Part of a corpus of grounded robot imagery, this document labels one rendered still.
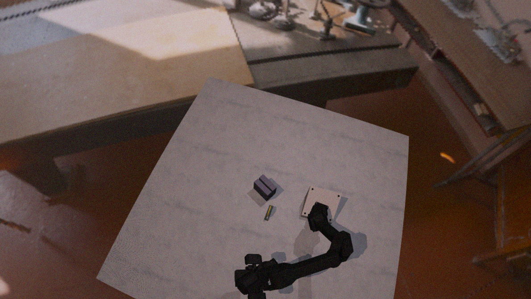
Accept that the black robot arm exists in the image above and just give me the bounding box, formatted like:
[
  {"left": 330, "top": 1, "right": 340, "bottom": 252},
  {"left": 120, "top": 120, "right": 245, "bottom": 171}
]
[{"left": 234, "top": 202, "right": 354, "bottom": 295}]

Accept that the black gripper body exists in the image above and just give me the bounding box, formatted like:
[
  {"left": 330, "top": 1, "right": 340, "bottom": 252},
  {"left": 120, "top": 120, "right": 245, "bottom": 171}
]
[{"left": 245, "top": 254, "right": 266, "bottom": 299}]

